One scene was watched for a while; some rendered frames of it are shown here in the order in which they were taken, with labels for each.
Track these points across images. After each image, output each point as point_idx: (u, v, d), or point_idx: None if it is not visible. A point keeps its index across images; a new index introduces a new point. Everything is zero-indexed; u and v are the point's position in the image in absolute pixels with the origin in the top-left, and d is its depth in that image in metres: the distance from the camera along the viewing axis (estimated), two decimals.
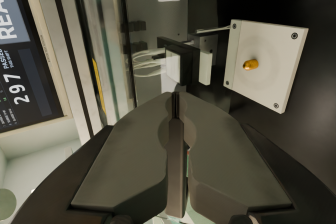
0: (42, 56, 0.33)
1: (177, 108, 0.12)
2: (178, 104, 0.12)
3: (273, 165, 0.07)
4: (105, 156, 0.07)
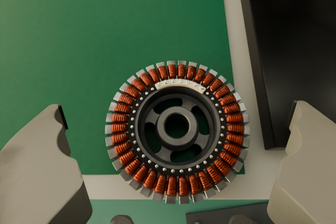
0: None
1: (289, 117, 0.11)
2: (292, 113, 0.11)
3: None
4: None
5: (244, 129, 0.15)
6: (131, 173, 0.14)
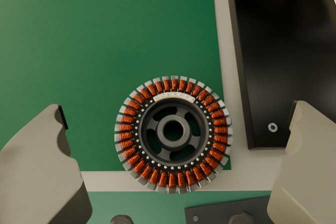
0: None
1: (289, 117, 0.11)
2: (292, 113, 0.11)
3: None
4: None
5: (228, 130, 0.19)
6: (139, 172, 0.18)
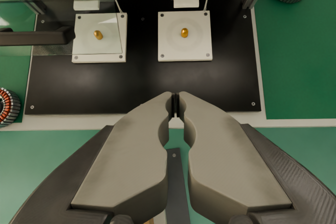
0: None
1: (177, 108, 0.12)
2: (178, 104, 0.12)
3: (273, 165, 0.07)
4: (105, 156, 0.07)
5: (8, 110, 0.54)
6: None
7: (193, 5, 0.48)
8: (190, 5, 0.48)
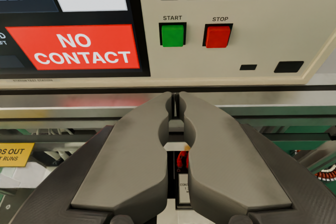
0: (19, 76, 0.21)
1: (177, 108, 0.12)
2: (178, 104, 0.12)
3: (273, 165, 0.07)
4: (105, 156, 0.07)
5: None
6: None
7: (202, 223, 0.39)
8: (199, 223, 0.39)
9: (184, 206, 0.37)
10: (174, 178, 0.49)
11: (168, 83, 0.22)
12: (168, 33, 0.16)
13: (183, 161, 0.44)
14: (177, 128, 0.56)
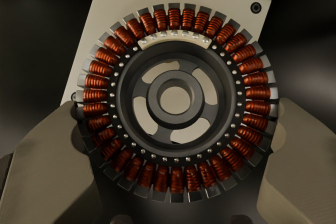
0: None
1: None
2: None
3: None
4: (14, 188, 0.06)
5: (270, 92, 0.11)
6: (120, 170, 0.10)
7: None
8: None
9: None
10: None
11: None
12: None
13: None
14: None
